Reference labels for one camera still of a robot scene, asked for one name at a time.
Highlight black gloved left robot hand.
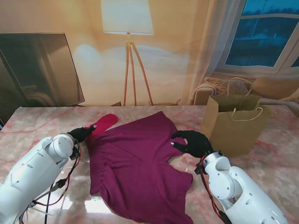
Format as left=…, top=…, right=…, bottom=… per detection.
left=67, top=125, right=98, bottom=143

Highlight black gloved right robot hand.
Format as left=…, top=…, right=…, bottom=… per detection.
left=170, top=130, right=214, bottom=158

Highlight red pink sock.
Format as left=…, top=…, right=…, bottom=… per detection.
left=84, top=113, right=119, bottom=138

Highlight magenta purple shorts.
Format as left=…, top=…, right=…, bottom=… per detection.
left=85, top=111, right=193, bottom=224

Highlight kraft paper bag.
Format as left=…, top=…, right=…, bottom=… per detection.
left=200, top=78, right=273, bottom=157

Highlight beige knitted cushion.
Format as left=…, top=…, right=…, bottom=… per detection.
left=204, top=77, right=250, bottom=97

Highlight dark flat screen television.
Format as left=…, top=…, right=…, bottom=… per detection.
left=0, top=33, right=85, bottom=108

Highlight beige armchair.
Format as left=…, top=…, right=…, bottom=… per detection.
left=190, top=76, right=299, bottom=110

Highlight sheer cream curtain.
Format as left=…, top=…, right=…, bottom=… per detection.
left=186, top=0, right=246, bottom=105

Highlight white framed window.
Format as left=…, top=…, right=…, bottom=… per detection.
left=214, top=0, right=299, bottom=75

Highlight white shade tripod floor lamp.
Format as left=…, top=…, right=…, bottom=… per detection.
left=100, top=0, right=155, bottom=107

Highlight right arm red black cables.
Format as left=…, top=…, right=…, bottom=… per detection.
left=195, top=158, right=231, bottom=224

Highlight arm red black cables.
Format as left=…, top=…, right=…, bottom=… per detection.
left=21, top=140, right=82, bottom=224
left=195, top=158, right=231, bottom=224

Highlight left arm red black cables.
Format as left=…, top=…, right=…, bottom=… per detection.
left=21, top=140, right=82, bottom=224

